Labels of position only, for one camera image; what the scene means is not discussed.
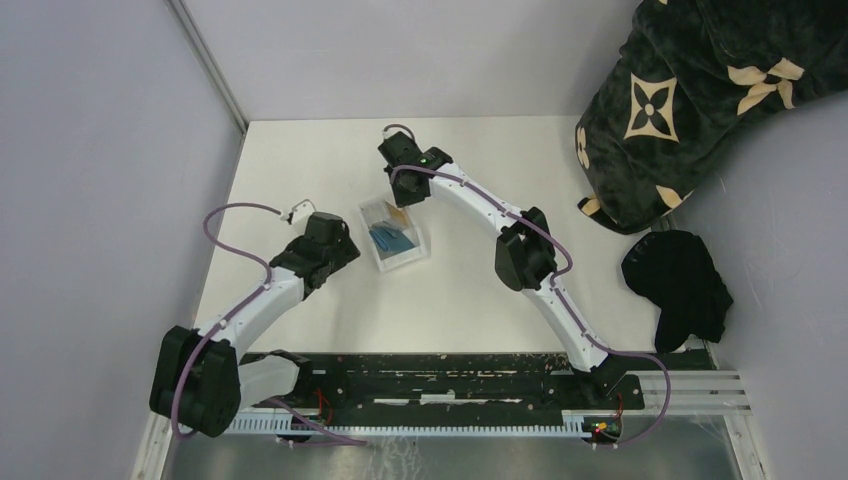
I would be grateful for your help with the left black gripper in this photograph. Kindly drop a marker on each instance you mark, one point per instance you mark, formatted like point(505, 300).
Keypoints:
point(346, 250)

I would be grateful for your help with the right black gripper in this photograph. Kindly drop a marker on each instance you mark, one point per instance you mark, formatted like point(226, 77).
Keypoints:
point(406, 200)

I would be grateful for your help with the clear plastic card box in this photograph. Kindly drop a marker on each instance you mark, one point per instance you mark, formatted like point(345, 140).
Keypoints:
point(386, 264)

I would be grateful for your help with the blue leather card holder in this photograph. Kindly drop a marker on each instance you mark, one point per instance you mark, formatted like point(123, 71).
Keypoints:
point(389, 242)

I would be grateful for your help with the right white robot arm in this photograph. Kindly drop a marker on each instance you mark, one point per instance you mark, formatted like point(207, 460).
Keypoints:
point(527, 258)

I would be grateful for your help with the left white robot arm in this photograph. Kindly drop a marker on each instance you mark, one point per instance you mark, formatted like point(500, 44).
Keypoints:
point(202, 379)

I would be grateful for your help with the stack of credit cards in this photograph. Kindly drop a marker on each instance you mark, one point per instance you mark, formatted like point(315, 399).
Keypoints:
point(383, 213)

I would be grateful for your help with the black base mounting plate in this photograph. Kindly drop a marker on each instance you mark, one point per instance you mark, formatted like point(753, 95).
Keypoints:
point(453, 390)

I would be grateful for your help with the black cloth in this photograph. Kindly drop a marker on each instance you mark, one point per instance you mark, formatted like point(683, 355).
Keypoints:
point(675, 271)

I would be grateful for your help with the black floral patterned blanket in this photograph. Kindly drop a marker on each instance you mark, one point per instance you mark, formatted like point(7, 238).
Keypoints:
point(690, 75)

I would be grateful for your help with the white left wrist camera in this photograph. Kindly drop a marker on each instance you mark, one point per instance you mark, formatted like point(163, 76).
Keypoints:
point(300, 211)

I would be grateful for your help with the aluminium corner post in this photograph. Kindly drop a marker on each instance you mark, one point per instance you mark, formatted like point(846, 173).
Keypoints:
point(210, 66)

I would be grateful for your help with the white slotted cable duct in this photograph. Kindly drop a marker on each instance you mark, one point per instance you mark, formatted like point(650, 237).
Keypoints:
point(282, 424)

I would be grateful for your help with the aluminium rail frame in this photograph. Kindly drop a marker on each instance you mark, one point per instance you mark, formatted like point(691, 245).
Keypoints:
point(716, 392)

